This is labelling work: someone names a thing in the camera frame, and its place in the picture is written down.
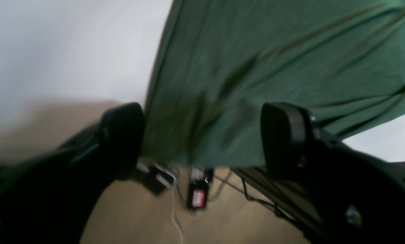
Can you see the dark green t-shirt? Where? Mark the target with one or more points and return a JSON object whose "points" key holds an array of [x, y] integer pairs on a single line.
{"points": [[219, 61]]}

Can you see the black floor power strip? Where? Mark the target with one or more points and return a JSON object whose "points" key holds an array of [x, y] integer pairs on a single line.
{"points": [[154, 178]]}

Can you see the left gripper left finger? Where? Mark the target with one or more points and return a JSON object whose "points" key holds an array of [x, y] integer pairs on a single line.
{"points": [[48, 199]]}

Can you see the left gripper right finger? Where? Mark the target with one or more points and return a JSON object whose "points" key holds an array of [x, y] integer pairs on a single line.
{"points": [[359, 198]]}

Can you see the black power adapter red label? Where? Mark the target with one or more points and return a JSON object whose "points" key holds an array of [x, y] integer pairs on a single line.
{"points": [[198, 189]]}

